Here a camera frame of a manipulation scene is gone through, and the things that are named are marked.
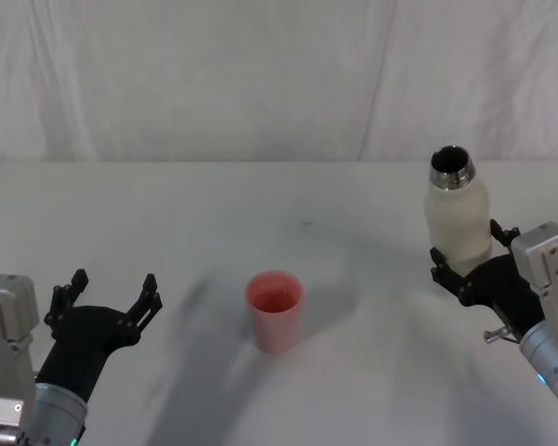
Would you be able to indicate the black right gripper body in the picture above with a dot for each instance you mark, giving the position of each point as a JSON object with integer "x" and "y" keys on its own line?
{"x": 502, "y": 283}

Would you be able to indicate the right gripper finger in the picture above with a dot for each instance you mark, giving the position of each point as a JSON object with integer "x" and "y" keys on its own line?
{"x": 504, "y": 234}
{"x": 448, "y": 276}

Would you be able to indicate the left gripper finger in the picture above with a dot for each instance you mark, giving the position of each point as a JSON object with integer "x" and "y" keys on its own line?
{"x": 60, "y": 306}
{"x": 142, "y": 306}

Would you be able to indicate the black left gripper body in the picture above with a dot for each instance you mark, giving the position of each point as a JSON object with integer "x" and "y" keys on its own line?
{"x": 86, "y": 334}

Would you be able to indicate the cream vacuum bottle steel neck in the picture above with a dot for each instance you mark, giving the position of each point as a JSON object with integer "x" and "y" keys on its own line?
{"x": 455, "y": 218}

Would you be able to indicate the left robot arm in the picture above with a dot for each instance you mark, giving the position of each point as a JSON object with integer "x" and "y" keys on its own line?
{"x": 4, "y": 344}

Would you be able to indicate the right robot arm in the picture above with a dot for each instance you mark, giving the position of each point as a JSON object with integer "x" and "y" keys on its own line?
{"x": 546, "y": 288}

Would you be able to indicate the white table cloth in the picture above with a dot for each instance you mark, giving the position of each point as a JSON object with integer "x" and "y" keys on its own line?
{"x": 214, "y": 218}

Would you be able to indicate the pink plastic cup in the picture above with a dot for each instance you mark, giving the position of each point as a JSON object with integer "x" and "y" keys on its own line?
{"x": 275, "y": 330}

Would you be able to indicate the white curtain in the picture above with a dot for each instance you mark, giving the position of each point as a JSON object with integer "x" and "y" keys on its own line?
{"x": 214, "y": 79}

